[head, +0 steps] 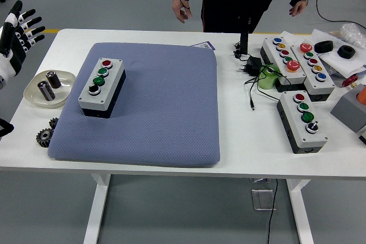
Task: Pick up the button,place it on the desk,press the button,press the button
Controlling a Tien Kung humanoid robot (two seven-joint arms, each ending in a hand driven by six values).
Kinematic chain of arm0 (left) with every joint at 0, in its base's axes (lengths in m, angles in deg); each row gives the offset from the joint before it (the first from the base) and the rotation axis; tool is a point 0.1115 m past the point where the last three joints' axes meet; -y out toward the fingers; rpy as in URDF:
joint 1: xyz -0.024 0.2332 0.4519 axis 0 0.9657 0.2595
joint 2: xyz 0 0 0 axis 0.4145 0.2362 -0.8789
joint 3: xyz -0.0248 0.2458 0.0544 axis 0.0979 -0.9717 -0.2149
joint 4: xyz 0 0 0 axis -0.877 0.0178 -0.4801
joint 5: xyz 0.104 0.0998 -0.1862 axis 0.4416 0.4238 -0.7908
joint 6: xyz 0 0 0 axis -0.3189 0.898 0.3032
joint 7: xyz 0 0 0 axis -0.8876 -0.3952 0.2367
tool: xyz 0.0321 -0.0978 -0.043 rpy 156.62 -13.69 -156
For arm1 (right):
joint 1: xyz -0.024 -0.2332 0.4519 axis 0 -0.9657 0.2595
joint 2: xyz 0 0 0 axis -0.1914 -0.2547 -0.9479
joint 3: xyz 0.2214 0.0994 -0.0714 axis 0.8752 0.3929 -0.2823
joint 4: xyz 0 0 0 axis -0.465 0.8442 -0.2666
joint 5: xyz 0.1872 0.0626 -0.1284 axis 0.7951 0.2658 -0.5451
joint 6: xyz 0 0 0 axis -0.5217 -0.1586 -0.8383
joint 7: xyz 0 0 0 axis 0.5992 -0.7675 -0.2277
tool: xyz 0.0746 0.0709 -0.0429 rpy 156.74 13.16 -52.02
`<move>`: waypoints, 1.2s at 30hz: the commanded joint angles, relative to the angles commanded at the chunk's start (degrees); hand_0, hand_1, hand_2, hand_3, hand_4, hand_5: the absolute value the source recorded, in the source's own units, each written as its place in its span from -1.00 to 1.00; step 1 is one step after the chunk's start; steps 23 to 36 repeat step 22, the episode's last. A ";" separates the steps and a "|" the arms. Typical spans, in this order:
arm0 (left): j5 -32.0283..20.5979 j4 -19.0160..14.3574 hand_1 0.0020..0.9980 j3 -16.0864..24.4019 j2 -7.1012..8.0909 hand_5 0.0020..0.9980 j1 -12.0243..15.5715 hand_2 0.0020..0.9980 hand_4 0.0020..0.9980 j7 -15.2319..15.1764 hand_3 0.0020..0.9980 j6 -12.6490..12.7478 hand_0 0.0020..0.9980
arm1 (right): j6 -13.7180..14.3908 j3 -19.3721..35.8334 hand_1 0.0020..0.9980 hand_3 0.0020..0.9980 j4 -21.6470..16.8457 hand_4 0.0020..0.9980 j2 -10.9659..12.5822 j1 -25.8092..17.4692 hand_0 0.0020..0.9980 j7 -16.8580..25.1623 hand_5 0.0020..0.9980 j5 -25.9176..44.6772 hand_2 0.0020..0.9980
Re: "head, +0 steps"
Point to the grey five-button control box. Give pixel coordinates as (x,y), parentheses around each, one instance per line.
(321,87)
(274,52)

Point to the person's left hand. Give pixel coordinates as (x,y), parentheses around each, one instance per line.
(298,8)

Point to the black upright stand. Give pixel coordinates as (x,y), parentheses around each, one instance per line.
(244,42)

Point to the small black gear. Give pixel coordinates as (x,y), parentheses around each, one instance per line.
(53,123)

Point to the orange cylinder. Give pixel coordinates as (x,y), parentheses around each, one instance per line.
(362,95)

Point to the black power adapter plug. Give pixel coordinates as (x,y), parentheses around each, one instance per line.
(254,62)

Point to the black metal-capped cylinder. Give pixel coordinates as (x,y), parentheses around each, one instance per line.
(55,81)
(47,92)

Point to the red valve knob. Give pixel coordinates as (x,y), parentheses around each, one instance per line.
(349,81)

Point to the grey four-button control box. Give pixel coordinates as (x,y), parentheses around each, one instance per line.
(313,139)
(110,78)

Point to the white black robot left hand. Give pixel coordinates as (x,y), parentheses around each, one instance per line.
(14,52)

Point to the white paper sheet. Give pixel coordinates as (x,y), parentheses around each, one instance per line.
(291,38)

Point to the green tape roll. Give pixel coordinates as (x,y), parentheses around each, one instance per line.
(266,82)

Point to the person's right hand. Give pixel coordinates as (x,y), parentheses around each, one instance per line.
(178,8)

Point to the metal floor socket box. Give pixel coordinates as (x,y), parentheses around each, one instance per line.
(258,198)

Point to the purple white label card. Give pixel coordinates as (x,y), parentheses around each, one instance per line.
(206,44)

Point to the large black gear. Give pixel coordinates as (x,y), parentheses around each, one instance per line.
(45,138)

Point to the clear plastic bag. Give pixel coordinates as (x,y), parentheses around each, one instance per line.
(353,32)

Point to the grey block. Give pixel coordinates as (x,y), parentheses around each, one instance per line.
(347,112)

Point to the white paper sheets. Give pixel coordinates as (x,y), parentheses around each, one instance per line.
(337,64)

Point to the white table leg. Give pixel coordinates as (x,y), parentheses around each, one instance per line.
(95,212)
(300,212)

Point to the blue-grey textured mat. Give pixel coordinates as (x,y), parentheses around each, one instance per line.
(166,107)

